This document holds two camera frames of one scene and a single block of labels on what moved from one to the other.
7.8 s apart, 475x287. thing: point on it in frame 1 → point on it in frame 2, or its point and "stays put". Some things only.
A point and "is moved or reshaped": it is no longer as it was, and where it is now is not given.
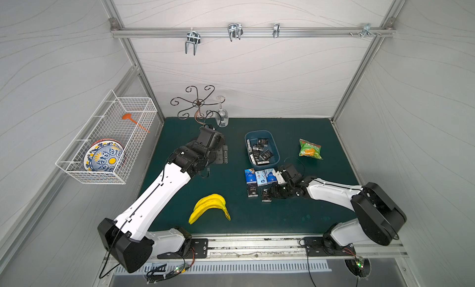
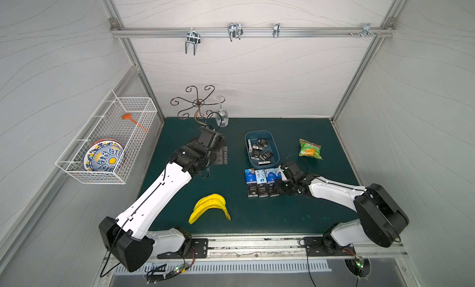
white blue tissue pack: x=261 y=178 stays put
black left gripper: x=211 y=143 stays put
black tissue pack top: x=264 y=142 stays put
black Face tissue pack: x=266 y=195 is moved or reshaped
